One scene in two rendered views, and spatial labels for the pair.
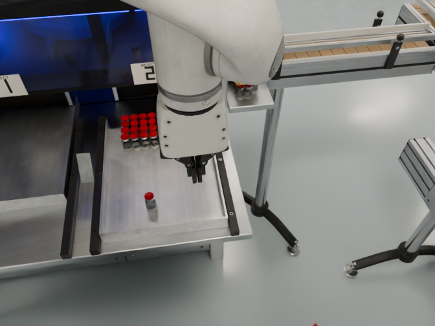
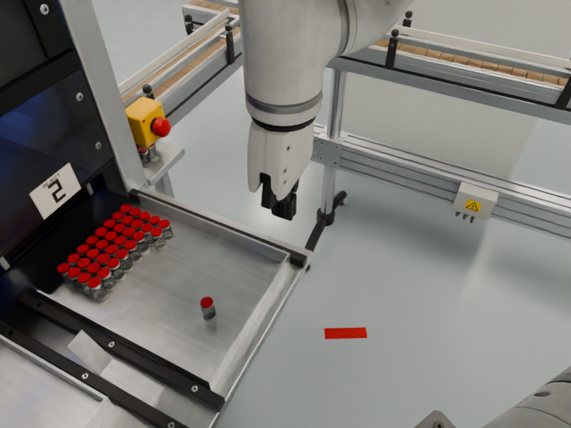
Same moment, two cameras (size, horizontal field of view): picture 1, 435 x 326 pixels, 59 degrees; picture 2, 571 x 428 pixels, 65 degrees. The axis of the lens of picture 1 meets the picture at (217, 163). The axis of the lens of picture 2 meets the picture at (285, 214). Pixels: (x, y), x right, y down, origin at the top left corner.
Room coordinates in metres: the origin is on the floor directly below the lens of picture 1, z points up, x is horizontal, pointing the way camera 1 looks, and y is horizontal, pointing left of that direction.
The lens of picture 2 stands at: (0.15, 0.39, 1.54)
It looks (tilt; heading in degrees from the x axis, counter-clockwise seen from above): 47 degrees down; 305
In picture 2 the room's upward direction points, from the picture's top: straight up
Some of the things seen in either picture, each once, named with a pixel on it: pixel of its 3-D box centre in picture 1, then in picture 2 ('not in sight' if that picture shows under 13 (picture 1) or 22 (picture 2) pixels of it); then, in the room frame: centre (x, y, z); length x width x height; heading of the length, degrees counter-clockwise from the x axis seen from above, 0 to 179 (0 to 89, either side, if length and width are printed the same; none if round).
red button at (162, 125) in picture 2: not in sight; (160, 126); (0.80, -0.08, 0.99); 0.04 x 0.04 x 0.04; 9
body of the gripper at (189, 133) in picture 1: (192, 120); (283, 142); (0.40, 0.04, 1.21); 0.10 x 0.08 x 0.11; 100
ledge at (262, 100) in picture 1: (246, 92); (144, 157); (0.89, -0.09, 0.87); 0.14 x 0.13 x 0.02; 9
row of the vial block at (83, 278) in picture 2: (158, 132); (119, 252); (0.69, 0.15, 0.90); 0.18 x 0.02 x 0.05; 99
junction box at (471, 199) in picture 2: not in sight; (474, 201); (0.25, -0.82, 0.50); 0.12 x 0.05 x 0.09; 9
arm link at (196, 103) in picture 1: (191, 85); (284, 95); (0.41, 0.03, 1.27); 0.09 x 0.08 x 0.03; 100
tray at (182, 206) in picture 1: (160, 167); (169, 277); (0.58, 0.13, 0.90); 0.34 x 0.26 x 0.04; 9
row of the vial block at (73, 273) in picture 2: (157, 127); (110, 248); (0.71, 0.15, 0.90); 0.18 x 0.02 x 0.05; 99
